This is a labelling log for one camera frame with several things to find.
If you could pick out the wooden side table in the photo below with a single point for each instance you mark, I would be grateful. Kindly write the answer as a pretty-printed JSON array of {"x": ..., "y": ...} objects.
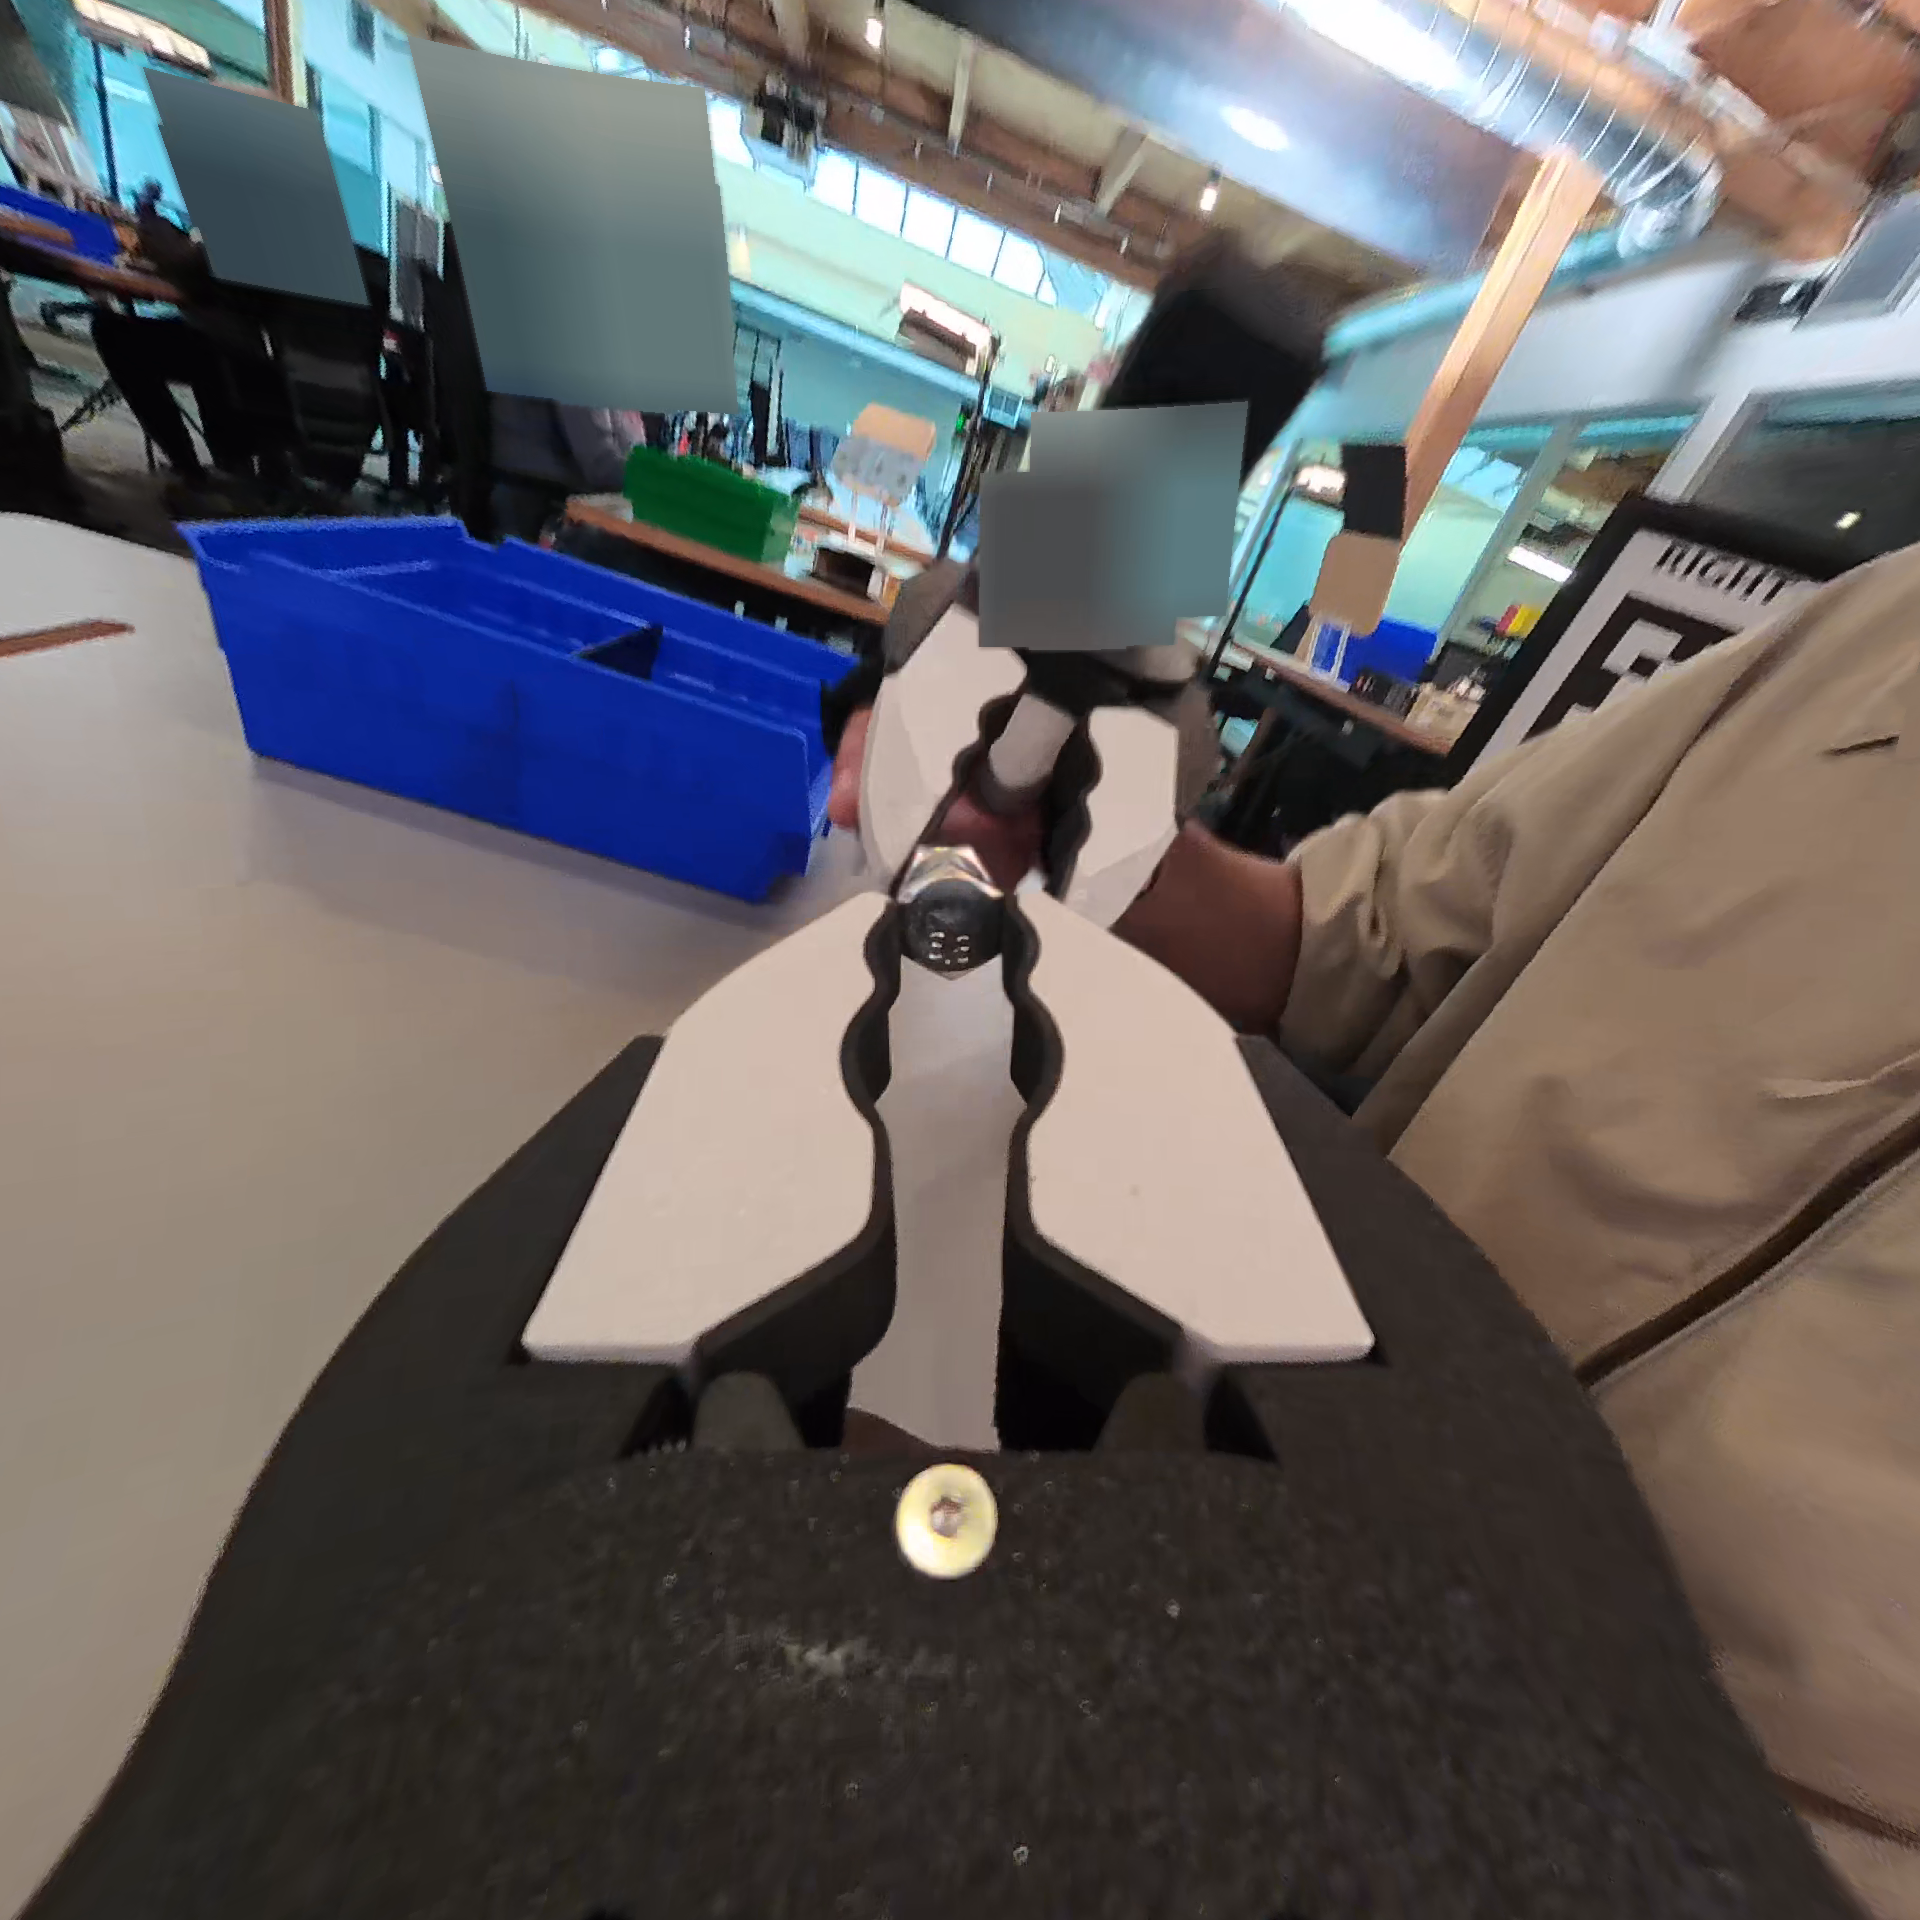
[{"x": 737, "y": 577}]

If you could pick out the green crate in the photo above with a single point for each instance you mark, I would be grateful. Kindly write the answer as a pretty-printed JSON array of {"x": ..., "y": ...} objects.
[{"x": 706, "y": 504}]

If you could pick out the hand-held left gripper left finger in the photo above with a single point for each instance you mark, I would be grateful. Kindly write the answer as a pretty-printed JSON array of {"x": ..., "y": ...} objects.
[{"x": 720, "y": 1201}]

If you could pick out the blue bin with black divider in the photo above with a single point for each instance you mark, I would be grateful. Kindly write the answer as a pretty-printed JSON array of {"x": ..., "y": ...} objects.
[{"x": 511, "y": 721}]

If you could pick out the person's right hand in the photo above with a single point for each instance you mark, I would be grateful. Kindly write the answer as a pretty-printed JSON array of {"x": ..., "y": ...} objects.
[{"x": 984, "y": 834}]

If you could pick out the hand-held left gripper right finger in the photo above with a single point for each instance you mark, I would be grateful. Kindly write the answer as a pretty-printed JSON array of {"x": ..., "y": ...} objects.
[{"x": 1186, "y": 1201}]

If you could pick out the printed tag sign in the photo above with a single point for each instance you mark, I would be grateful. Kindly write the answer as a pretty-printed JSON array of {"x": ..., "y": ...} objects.
[{"x": 1651, "y": 631}]

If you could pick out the steel hex bolt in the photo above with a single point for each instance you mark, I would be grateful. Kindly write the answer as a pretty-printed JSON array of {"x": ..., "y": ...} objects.
[{"x": 952, "y": 936}]

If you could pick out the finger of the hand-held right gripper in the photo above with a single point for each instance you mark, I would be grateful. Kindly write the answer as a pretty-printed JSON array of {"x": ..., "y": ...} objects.
[
  {"x": 916, "y": 707},
  {"x": 1127, "y": 811}
]

